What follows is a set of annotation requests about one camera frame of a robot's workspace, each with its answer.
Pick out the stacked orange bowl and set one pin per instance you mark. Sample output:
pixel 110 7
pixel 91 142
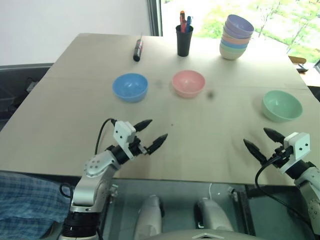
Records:
pixel 232 41

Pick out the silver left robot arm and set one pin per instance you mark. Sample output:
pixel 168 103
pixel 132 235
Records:
pixel 91 180

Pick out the black desk object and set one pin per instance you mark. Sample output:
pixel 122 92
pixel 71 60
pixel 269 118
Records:
pixel 302 68

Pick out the pink bowl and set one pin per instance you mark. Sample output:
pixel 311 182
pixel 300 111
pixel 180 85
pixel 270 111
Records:
pixel 188 83

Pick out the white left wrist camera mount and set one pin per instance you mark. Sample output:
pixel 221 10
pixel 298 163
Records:
pixel 121 132

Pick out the dark furniture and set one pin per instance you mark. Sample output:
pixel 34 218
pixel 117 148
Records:
pixel 17 87

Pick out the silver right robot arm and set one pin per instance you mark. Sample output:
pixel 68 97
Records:
pixel 310 190

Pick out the blue plaid cloth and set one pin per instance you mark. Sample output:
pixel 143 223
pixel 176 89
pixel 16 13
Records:
pixel 27 205

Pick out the silver right robot leg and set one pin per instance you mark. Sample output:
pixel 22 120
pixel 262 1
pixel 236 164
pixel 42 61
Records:
pixel 212 215

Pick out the silver left robot leg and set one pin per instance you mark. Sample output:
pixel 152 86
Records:
pixel 148 217

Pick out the stacked blue bowl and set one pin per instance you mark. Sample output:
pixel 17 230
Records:
pixel 231 45

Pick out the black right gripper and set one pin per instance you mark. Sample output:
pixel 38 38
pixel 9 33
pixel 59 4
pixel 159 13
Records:
pixel 281 157

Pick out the silver robot leg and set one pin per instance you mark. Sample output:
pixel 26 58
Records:
pixel 148 217
pixel 212 215

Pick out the orange marker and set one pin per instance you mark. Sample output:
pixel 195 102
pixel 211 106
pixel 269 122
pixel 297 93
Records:
pixel 182 20

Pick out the black marker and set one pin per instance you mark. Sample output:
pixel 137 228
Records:
pixel 138 50

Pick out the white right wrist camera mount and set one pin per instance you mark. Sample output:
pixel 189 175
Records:
pixel 298 147

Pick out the wooden side desk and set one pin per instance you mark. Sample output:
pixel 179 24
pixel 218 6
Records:
pixel 311 75

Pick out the blue pen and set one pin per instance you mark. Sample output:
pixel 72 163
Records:
pixel 189 22

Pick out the silver robot torso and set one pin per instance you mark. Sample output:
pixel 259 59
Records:
pixel 202 235

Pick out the dark window frame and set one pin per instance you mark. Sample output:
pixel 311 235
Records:
pixel 154 17

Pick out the stacked green bowl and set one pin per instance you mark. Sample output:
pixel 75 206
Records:
pixel 230 49

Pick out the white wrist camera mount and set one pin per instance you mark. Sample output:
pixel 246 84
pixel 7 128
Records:
pixel 121 132
pixel 298 147

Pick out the black pen cup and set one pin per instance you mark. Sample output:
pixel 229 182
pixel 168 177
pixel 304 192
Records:
pixel 183 42

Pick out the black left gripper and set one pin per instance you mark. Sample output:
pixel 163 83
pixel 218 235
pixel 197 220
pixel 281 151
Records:
pixel 136 147

